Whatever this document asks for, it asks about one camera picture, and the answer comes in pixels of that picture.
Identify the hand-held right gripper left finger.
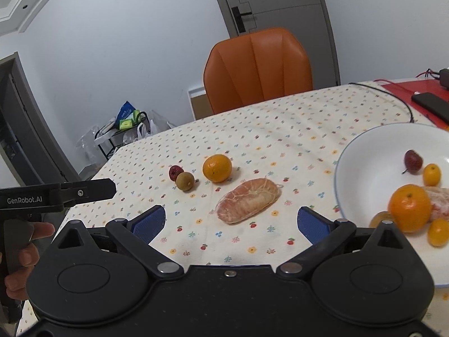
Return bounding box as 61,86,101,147
52,205,184,279

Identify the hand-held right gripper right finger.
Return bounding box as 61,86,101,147
277,206,407,279

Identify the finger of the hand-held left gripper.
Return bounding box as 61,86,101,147
49,178,116,206

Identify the small green-brown fruit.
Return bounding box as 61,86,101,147
370,211,395,228
176,172,195,192

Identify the white plate with blue rim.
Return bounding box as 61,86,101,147
334,123,449,286

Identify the large orange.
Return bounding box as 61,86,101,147
202,154,233,183
388,184,432,233

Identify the small yellow kumquat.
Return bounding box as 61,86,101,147
427,218,449,247
423,163,441,186

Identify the peeled pomelo segment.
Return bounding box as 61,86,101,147
215,178,283,225
424,187,449,223

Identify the person's left hand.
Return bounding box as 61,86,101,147
5,223,56,302

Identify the clear plastic bag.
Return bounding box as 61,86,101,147
75,124,106,170

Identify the black metal shelf rack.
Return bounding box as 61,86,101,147
94,112,148,159

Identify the white plastic bag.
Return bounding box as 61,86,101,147
135,121,152,140

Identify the blue bag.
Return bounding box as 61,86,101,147
117,101,136,122

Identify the floral white tablecloth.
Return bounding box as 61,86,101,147
16,79,449,327

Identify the white framed beige board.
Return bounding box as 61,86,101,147
187,86,212,120

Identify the red table mat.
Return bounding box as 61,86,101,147
381,77,449,127

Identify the orange leather chair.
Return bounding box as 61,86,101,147
203,27,313,115

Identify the black smartphone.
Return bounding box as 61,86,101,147
411,92,449,124

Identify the grey door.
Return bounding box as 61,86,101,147
207,0,342,86

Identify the dark grey door frame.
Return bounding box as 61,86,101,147
0,52,82,187

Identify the black cable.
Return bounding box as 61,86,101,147
349,82,415,124

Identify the black door handle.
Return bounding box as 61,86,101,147
232,3,258,35

